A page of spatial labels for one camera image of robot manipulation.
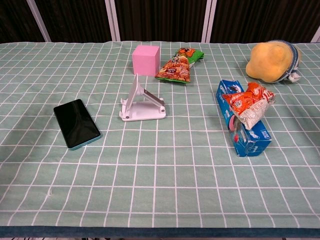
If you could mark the pink cube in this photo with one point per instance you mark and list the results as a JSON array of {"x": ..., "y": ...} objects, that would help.
[{"x": 145, "y": 62}]

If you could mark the green orange snack bag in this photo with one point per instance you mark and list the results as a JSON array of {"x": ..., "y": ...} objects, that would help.
[{"x": 175, "y": 70}]

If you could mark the white folding phone stand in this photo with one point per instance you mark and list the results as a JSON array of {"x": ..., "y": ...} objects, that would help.
[{"x": 145, "y": 113}]

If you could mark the green checked tablecloth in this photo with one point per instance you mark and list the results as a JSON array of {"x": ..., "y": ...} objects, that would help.
[{"x": 160, "y": 175}]

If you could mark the orange white snack packet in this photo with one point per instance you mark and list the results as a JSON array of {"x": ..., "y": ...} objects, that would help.
[{"x": 245, "y": 102}]

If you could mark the yellow plush toy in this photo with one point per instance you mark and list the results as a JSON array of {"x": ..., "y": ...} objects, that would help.
[{"x": 267, "y": 62}]

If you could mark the black pleated curtain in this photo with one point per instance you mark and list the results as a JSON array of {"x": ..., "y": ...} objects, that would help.
[{"x": 160, "y": 17}]

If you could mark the white metal frame post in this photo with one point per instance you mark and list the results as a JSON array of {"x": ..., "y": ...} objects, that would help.
[
  {"x": 113, "y": 20},
  {"x": 208, "y": 20},
  {"x": 40, "y": 22},
  {"x": 317, "y": 37}
]

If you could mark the dark smartphone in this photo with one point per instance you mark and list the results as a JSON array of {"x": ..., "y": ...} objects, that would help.
[{"x": 75, "y": 122}]

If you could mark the blue Oreo cookie box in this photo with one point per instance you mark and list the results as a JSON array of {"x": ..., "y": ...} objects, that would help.
[{"x": 252, "y": 145}]

